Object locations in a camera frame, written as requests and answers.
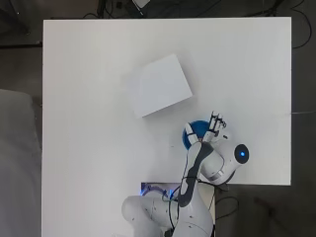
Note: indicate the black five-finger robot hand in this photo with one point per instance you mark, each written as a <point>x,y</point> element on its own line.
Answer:
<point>215,123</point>

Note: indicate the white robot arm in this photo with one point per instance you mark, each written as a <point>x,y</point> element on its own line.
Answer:
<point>194,217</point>

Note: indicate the blue round tub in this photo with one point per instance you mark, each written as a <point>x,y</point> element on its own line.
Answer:
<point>198,127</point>

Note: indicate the white flat box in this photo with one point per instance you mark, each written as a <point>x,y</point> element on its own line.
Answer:
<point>163,85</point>

